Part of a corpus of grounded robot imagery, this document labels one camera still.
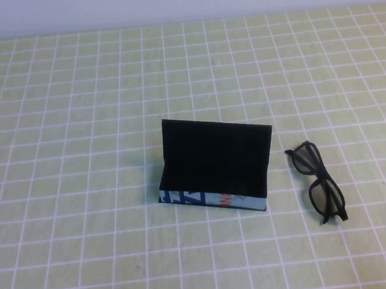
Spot black printed glasses case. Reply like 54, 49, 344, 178
150, 108, 280, 221

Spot black framed glasses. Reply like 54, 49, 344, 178
283, 137, 351, 228

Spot green white-checked tablecloth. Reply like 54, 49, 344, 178
0, 3, 386, 289

